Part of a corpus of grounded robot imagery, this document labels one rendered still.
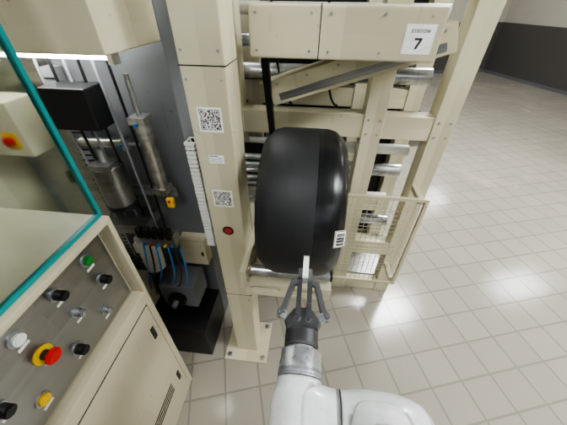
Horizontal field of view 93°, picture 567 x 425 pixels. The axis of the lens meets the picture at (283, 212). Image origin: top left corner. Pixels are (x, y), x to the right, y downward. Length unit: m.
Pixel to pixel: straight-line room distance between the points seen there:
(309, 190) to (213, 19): 0.49
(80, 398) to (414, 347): 1.80
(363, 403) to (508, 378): 1.82
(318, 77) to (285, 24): 0.25
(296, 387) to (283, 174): 0.53
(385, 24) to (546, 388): 2.19
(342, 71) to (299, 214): 0.63
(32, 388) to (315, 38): 1.26
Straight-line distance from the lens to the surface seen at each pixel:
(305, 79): 1.20
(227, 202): 1.02
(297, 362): 0.61
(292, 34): 1.04
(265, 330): 2.02
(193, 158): 0.97
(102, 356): 1.13
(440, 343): 2.26
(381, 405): 0.60
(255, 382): 1.91
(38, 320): 0.95
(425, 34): 1.09
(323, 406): 0.59
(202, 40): 0.83
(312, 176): 0.80
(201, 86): 0.85
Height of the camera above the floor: 1.80
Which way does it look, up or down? 39 degrees down
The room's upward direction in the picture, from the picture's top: 1 degrees clockwise
